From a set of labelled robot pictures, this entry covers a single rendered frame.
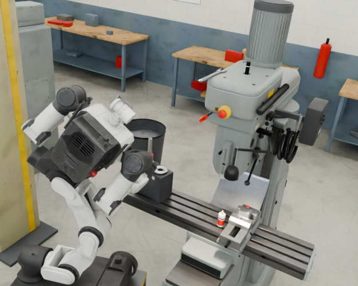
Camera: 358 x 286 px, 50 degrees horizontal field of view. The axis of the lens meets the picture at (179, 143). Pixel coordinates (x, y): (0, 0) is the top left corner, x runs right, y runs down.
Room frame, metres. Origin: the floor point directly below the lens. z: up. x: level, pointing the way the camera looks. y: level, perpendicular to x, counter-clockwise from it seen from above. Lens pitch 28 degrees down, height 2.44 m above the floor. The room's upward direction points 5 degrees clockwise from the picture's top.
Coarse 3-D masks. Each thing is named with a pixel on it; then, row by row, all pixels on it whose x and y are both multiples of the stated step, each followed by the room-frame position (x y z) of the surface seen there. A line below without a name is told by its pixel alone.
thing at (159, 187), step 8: (160, 168) 2.04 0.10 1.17; (152, 176) 1.98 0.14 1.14; (160, 176) 1.97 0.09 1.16; (168, 176) 2.00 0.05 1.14; (152, 184) 1.98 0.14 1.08; (160, 184) 1.95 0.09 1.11; (168, 184) 2.00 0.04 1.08; (144, 192) 2.02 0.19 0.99; (152, 192) 1.98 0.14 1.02; (160, 192) 1.95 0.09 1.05; (168, 192) 2.01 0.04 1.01; (160, 200) 1.95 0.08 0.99
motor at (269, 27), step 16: (256, 0) 2.05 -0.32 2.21; (272, 0) 2.08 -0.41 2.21; (256, 16) 2.02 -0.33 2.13; (272, 16) 1.97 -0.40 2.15; (288, 16) 1.99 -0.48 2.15; (256, 32) 1.99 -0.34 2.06; (272, 32) 1.97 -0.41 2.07; (288, 32) 2.03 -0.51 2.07; (256, 48) 1.99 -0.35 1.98; (272, 48) 1.97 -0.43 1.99; (256, 64) 1.97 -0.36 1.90; (272, 64) 1.97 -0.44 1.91
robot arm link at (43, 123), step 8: (48, 112) 1.61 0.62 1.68; (56, 112) 1.61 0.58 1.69; (32, 120) 1.61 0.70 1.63; (40, 120) 1.60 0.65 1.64; (48, 120) 1.60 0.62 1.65; (56, 120) 1.61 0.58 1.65; (24, 128) 1.62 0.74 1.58; (32, 128) 1.59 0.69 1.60; (40, 128) 1.59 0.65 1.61; (48, 128) 1.61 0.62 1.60; (40, 136) 1.59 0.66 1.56; (48, 136) 1.61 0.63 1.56; (40, 144) 1.60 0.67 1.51
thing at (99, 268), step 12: (24, 252) 1.65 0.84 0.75; (36, 252) 1.65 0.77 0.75; (48, 252) 1.68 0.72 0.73; (24, 264) 1.61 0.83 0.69; (36, 264) 1.60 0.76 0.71; (96, 264) 1.78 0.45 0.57; (108, 264) 1.76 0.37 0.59; (120, 264) 1.75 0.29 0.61; (24, 276) 1.61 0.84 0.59; (36, 276) 1.61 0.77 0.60; (84, 276) 1.67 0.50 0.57; (96, 276) 1.68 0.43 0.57; (108, 276) 1.67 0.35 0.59; (120, 276) 1.68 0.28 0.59
